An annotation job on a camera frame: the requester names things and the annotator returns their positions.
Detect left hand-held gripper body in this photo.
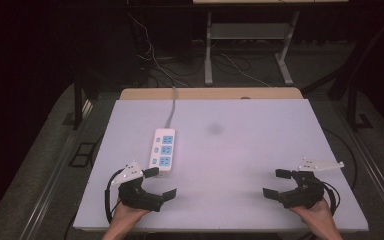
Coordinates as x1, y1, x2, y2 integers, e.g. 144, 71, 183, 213
110, 160, 164, 213

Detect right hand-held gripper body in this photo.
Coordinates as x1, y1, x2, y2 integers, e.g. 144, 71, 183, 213
278, 157, 345, 210

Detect person's left hand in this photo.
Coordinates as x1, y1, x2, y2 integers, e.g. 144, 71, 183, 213
107, 199, 151, 232

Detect person's right hand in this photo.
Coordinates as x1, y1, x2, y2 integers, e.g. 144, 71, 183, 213
288, 198, 337, 232

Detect white power strip blue sockets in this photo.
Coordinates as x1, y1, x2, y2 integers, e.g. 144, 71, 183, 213
148, 128, 176, 173

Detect black metal stand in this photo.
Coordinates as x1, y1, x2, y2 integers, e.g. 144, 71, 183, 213
300, 14, 384, 132
72, 74, 99, 131

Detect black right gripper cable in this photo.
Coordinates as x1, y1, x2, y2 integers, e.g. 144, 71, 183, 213
319, 180, 342, 216

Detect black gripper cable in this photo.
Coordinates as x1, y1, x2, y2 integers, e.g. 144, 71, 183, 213
104, 168, 125, 225
319, 180, 342, 216

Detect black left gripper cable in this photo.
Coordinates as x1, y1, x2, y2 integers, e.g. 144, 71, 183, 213
104, 168, 125, 225

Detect black floor cable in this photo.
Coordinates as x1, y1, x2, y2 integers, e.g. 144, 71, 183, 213
323, 127, 359, 192

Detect grey power strip cable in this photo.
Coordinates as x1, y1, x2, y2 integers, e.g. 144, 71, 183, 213
164, 86, 178, 130

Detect black floor bracket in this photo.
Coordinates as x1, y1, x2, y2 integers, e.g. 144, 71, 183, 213
68, 142, 97, 168

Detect aluminium floor rail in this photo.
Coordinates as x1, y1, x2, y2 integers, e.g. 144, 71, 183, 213
19, 99, 94, 240
333, 99, 384, 231

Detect thin white floor cable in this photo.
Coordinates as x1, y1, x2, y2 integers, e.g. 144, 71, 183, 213
219, 53, 272, 88

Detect grey metal table frame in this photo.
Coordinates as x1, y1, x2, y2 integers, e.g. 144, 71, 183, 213
204, 9, 301, 87

